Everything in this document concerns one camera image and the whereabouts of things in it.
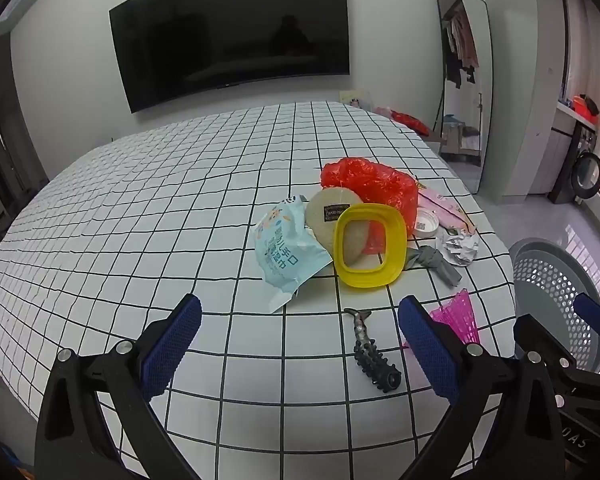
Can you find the pink snack packet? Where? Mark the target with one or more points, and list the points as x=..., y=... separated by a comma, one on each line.
x=447, y=210

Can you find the light blue wipes packet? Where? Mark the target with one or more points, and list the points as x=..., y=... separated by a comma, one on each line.
x=285, y=255

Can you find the white paper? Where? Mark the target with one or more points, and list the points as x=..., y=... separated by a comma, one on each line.
x=460, y=249

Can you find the black spiked fish toy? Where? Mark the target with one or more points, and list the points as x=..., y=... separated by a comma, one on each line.
x=372, y=355

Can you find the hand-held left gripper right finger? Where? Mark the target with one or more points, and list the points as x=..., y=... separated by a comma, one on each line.
x=430, y=350

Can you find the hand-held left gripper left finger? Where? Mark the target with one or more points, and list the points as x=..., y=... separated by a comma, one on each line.
x=172, y=345

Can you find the red bag with print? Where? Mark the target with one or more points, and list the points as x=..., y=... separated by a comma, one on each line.
x=410, y=122

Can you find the grey perforated laundry basket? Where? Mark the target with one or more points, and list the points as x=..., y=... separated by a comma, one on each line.
x=550, y=275

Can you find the white laundry cabinet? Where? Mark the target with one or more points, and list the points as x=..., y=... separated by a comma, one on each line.
x=550, y=155

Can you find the beige round sponge pad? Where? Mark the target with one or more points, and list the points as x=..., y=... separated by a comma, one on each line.
x=320, y=220

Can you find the black framed standing mirror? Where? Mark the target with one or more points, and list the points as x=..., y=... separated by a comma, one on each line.
x=462, y=110

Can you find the yellow plastic lid frame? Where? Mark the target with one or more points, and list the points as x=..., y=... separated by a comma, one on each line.
x=395, y=240

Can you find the black wall television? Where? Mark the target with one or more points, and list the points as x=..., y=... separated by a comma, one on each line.
x=230, y=30

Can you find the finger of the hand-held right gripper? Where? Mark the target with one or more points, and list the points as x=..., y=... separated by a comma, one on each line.
x=540, y=342
x=597, y=315

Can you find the dark washing machine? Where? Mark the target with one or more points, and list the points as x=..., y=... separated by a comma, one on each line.
x=582, y=170

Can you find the red plastic bag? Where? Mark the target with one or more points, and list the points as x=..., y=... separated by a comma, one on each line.
x=380, y=182

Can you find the pink plastic mesh piece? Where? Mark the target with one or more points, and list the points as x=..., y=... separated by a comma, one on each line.
x=460, y=317

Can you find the grey cloth scrap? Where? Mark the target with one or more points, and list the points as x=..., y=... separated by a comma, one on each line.
x=437, y=262

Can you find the orange plastic basin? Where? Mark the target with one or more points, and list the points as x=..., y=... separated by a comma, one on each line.
x=586, y=107

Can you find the white round cap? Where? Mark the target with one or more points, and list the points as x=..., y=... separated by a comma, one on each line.
x=425, y=224

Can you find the framed child picture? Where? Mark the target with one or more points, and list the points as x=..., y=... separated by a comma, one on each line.
x=355, y=99

